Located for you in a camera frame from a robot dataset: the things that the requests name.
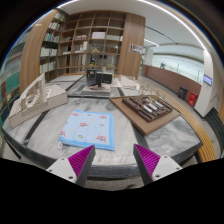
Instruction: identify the white architectural model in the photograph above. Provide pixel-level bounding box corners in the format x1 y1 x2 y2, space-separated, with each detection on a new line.
9 73 68 128

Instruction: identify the dark brown building model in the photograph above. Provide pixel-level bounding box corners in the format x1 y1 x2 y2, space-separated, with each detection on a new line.
122 95 173 122

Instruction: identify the light blue patterned towel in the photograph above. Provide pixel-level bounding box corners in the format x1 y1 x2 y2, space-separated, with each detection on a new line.
59 109 115 151

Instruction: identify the wall screen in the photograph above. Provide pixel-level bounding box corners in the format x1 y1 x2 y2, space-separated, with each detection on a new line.
203 74 212 86

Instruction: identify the large wooden bookshelf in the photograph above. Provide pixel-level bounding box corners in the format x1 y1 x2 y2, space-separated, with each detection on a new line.
19 10 145 90

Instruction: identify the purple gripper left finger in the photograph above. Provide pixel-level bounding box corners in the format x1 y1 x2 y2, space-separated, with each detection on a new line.
46 145 95 187

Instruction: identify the brown wooden model board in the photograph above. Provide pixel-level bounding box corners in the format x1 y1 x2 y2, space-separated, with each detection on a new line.
110 95 180 135

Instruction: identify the dark blue bin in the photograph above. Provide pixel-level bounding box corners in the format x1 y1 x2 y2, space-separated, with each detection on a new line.
178 87 188 100

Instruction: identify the wall poster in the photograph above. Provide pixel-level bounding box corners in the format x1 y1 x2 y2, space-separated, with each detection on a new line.
129 44 143 54

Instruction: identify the small white building model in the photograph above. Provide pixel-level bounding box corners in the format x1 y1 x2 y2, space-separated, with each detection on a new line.
116 75 140 90

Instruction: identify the black box model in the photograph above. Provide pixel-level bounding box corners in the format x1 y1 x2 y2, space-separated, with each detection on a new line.
86 69 113 86

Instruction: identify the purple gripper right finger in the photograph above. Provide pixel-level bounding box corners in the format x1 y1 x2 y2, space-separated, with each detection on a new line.
133 144 182 185

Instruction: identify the red bin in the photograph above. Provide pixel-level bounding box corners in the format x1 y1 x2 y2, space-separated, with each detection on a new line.
188 92 198 107

